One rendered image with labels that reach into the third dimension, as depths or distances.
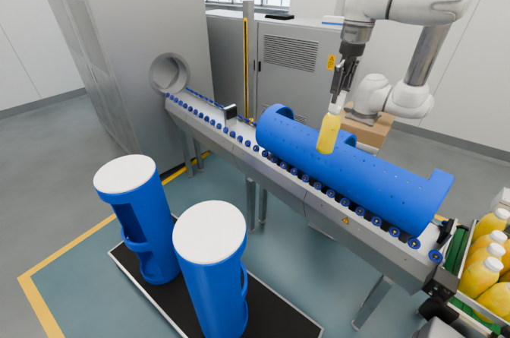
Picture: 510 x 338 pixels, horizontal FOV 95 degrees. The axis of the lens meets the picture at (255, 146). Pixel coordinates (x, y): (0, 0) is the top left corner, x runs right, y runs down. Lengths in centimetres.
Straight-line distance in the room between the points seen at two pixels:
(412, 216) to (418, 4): 69
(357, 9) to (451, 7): 21
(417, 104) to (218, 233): 118
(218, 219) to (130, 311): 124
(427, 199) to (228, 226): 73
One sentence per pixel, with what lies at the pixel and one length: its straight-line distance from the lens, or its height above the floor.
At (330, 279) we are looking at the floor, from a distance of 209.
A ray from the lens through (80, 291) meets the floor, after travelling 231.
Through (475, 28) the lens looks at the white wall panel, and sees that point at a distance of 369.
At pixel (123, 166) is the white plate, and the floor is 104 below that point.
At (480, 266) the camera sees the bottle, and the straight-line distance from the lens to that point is 114.
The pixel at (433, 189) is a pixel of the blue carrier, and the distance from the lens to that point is 106.
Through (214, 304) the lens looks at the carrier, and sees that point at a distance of 120.
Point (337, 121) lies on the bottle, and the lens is 92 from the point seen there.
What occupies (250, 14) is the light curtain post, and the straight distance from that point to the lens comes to 183.
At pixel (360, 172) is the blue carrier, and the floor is 117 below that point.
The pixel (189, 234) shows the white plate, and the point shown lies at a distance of 97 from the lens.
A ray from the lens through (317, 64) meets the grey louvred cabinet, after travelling 265.
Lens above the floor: 182
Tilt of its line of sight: 36 degrees down
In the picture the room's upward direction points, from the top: 1 degrees clockwise
